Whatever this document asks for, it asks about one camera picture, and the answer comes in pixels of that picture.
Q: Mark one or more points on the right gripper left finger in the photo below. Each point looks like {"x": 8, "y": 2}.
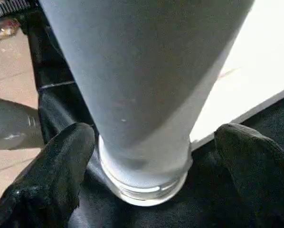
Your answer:
{"x": 47, "y": 180}

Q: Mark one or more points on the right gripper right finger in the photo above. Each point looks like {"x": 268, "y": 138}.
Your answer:
{"x": 260, "y": 171}

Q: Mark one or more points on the white plastic table top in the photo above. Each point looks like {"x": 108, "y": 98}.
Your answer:
{"x": 256, "y": 66}

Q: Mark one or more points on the white plastic table leg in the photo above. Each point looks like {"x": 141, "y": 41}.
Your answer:
{"x": 142, "y": 85}

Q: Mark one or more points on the black work mat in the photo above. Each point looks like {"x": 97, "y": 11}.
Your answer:
{"x": 203, "y": 199}

